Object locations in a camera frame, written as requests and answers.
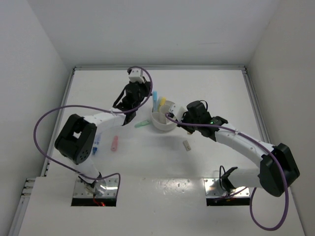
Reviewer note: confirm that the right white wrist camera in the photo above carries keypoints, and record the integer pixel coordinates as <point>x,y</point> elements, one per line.
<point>177,111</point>

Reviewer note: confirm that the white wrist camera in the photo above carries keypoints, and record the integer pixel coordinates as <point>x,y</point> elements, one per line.
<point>135,75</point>
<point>177,111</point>

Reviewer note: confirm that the pink highlighter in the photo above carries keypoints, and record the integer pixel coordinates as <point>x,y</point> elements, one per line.
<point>114,144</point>

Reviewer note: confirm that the yellow highlighter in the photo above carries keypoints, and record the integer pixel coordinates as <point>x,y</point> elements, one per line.
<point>161,101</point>

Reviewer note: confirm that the green clear-cap highlighter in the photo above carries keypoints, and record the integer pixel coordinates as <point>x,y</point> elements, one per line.
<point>142,123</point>

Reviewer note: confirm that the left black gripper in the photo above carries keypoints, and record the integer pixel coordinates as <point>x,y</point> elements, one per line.
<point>146,85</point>

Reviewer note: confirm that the beige long eraser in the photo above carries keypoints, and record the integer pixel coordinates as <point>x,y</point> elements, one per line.
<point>186,145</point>

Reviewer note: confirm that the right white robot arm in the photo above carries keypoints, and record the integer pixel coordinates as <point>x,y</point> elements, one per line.
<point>274,163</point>

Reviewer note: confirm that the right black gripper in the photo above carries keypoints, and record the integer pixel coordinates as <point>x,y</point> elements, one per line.
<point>182,126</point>

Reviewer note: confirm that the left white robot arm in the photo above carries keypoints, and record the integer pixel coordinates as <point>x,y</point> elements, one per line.
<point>77,137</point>

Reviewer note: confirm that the blue glue pen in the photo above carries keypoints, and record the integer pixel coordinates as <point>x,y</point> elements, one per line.
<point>96,143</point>

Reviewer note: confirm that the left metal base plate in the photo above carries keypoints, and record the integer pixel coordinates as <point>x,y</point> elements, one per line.
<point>106,188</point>

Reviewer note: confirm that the blue highlighter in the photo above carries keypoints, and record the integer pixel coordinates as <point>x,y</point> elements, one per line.
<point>155,101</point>

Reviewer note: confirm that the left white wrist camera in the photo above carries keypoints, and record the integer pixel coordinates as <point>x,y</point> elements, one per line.
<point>135,75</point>

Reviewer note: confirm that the white round compartment organizer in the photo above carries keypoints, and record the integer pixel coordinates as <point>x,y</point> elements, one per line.
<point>159,119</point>

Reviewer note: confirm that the metal base plate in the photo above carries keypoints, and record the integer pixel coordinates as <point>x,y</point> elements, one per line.
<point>106,188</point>
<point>213,190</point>

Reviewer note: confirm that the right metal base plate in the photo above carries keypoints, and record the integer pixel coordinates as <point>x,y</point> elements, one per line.
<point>213,190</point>

